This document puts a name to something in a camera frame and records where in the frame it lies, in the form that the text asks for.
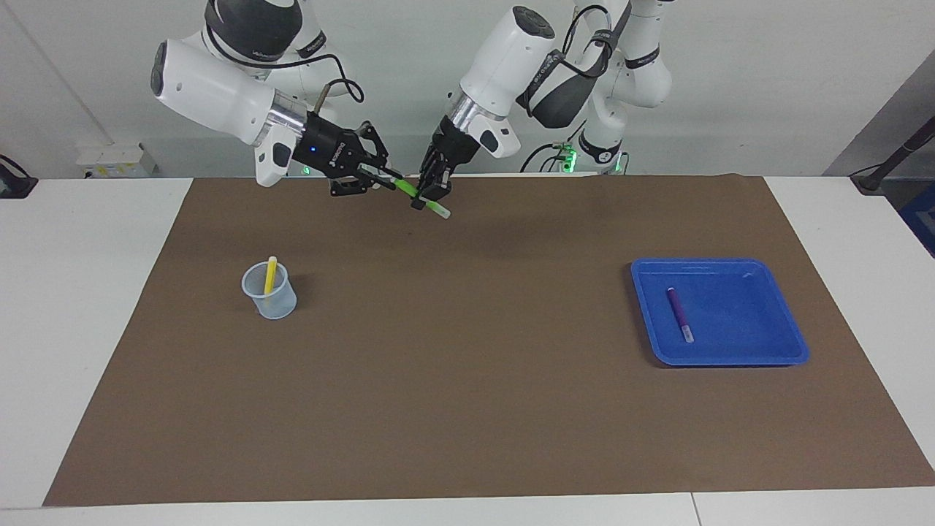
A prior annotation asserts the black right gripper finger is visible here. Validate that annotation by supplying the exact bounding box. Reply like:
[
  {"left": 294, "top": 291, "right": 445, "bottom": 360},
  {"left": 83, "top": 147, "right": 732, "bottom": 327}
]
[
  {"left": 358, "top": 123, "right": 405, "bottom": 184},
  {"left": 332, "top": 175, "right": 381, "bottom": 199}
]

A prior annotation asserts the green marker pen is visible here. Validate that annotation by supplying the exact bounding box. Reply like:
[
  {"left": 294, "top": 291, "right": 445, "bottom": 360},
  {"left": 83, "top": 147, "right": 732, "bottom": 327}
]
[{"left": 380, "top": 174, "right": 452, "bottom": 220}]

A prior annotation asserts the purple marker pen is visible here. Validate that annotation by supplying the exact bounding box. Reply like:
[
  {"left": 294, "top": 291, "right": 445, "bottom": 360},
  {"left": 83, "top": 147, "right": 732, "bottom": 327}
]
[{"left": 665, "top": 286, "right": 695, "bottom": 344}]

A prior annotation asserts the blue plastic tray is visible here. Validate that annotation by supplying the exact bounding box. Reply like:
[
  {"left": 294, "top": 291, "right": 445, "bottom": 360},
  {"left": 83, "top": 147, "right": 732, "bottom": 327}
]
[{"left": 630, "top": 257, "right": 810, "bottom": 367}]

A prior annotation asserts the clear plastic cup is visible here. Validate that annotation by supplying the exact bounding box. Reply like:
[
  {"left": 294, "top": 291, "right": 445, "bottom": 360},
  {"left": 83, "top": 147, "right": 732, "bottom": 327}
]
[{"left": 242, "top": 262, "right": 298, "bottom": 320}]

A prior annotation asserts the brown table mat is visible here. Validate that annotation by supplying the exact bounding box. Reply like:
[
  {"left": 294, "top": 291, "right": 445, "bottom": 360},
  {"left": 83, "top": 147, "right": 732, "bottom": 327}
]
[{"left": 42, "top": 175, "right": 935, "bottom": 507}]

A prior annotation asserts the blue crate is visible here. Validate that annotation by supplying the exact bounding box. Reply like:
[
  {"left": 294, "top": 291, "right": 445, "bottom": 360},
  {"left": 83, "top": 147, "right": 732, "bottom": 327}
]
[{"left": 900, "top": 183, "right": 935, "bottom": 258}]

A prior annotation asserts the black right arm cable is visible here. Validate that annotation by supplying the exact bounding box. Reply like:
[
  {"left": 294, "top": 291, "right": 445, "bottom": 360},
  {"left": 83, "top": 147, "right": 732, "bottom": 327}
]
[{"left": 205, "top": 22, "right": 365, "bottom": 112}]

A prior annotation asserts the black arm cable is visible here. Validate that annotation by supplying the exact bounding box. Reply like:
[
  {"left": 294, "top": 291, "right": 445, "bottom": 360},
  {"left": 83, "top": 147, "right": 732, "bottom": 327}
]
[
  {"left": 205, "top": 22, "right": 365, "bottom": 112},
  {"left": 555, "top": 3, "right": 623, "bottom": 83}
]

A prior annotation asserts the black base cable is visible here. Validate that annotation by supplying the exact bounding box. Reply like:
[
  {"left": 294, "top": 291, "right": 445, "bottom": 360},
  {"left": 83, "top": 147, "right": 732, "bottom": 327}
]
[{"left": 520, "top": 121, "right": 589, "bottom": 174}]

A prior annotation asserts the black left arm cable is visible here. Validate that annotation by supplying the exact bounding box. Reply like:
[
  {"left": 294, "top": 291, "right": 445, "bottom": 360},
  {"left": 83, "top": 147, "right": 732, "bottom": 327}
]
[{"left": 555, "top": 3, "right": 623, "bottom": 83}]

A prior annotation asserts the white wall socket box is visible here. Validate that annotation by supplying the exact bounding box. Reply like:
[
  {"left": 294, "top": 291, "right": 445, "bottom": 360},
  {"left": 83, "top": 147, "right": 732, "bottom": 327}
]
[{"left": 75, "top": 141, "right": 158, "bottom": 178}]

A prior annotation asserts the black clamp mount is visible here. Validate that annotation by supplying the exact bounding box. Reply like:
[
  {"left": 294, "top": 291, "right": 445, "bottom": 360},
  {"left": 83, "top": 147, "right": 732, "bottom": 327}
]
[{"left": 0, "top": 155, "right": 39, "bottom": 199}]

